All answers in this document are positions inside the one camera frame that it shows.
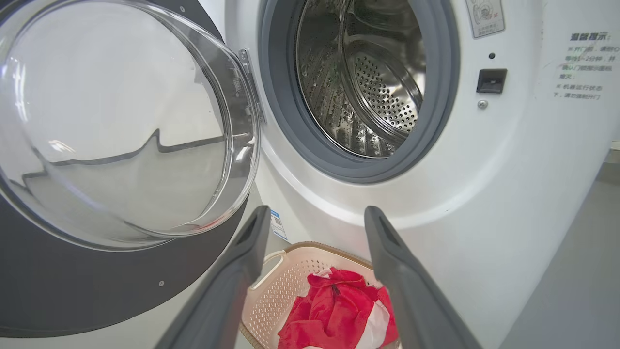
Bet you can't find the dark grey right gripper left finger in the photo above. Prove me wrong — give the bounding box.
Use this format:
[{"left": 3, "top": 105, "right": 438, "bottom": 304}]
[{"left": 155, "top": 206, "right": 271, "bottom": 349}]

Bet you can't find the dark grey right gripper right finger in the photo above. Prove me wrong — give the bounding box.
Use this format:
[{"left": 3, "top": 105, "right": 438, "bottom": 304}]
[{"left": 364, "top": 206, "right": 482, "bottom": 349}]

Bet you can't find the red and white garment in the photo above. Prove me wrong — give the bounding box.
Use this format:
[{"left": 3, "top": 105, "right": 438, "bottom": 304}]
[{"left": 278, "top": 267, "right": 400, "bottom": 349}]

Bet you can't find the round dark glass washer door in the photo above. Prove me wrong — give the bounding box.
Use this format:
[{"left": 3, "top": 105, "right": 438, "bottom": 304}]
[{"left": 0, "top": 0, "right": 262, "bottom": 338}]

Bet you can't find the cream perforated laundry basket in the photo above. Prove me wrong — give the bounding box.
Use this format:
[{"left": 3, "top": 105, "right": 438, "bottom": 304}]
[{"left": 240, "top": 241, "right": 403, "bottom": 349}]

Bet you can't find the white front-load washing machine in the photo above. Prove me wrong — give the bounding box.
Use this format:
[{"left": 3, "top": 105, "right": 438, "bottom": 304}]
[{"left": 194, "top": 0, "right": 620, "bottom": 349}]

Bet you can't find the stainless steel washing machine drum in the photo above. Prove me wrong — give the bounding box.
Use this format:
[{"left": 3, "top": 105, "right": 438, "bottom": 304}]
[{"left": 295, "top": 0, "right": 427, "bottom": 159}]

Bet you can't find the metal door hinge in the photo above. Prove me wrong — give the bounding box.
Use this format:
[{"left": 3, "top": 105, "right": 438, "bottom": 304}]
[{"left": 238, "top": 48, "right": 267, "bottom": 124}]

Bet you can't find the black door lock socket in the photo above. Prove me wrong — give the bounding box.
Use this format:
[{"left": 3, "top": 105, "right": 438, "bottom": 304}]
[{"left": 476, "top": 68, "right": 508, "bottom": 94}]

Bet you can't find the blue energy label sticker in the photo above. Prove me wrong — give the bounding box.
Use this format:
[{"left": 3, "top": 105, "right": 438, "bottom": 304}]
[{"left": 270, "top": 210, "right": 289, "bottom": 241}]

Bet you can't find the printed text notice sticker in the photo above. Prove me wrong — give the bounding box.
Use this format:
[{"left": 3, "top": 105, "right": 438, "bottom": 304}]
[{"left": 552, "top": 32, "right": 613, "bottom": 101}]

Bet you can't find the grey pictogram warning sticker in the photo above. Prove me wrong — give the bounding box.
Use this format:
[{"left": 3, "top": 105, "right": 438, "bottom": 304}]
[{"left": 466, "top": 0, "right": 505, "bottom": 39}]

